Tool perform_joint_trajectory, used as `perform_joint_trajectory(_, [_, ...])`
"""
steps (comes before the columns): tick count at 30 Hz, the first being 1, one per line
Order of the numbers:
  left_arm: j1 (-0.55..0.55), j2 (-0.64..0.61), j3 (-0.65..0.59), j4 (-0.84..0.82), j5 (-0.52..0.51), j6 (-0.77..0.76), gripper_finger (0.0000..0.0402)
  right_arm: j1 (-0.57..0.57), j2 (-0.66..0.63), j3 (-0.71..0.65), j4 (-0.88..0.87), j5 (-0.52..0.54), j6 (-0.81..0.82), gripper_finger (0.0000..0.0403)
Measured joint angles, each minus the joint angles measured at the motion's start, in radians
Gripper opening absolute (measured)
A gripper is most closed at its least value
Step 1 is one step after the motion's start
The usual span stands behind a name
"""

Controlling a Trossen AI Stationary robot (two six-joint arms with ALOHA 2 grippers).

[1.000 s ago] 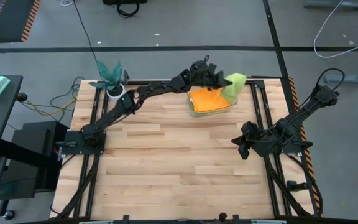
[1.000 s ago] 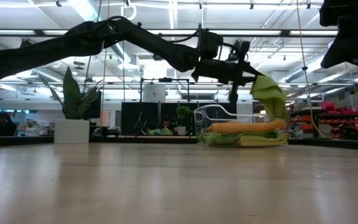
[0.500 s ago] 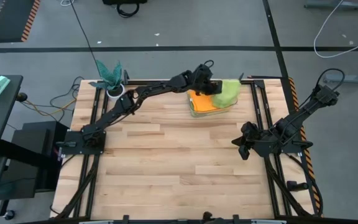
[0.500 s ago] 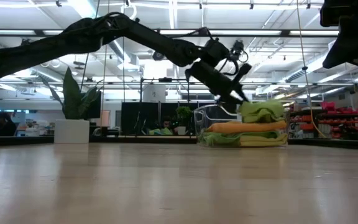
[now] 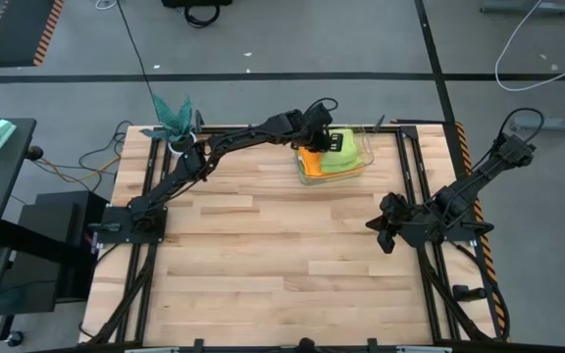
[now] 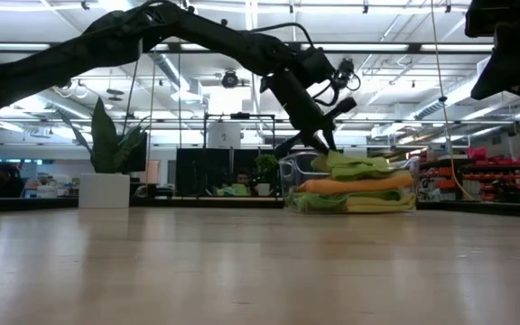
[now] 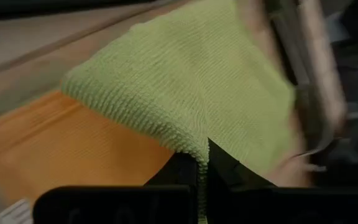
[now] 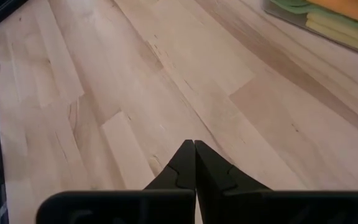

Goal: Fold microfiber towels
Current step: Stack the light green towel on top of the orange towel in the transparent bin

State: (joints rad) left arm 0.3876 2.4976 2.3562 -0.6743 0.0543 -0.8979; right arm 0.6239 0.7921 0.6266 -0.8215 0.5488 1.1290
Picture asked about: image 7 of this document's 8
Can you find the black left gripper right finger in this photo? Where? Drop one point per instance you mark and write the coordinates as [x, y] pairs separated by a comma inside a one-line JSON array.
[[228, 174]]

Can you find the clear plastic bin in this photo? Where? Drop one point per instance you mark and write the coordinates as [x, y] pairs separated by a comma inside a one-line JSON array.
[[26, 87]]

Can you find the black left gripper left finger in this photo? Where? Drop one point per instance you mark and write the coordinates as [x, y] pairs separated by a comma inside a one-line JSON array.
[[179, 171]]

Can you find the lime green microfiber towel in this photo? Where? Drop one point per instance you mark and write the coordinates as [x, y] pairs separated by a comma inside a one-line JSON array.
[[191, 77]]

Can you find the orange microfiber towel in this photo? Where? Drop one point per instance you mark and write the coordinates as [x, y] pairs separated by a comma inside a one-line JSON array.
[[57, 149]]

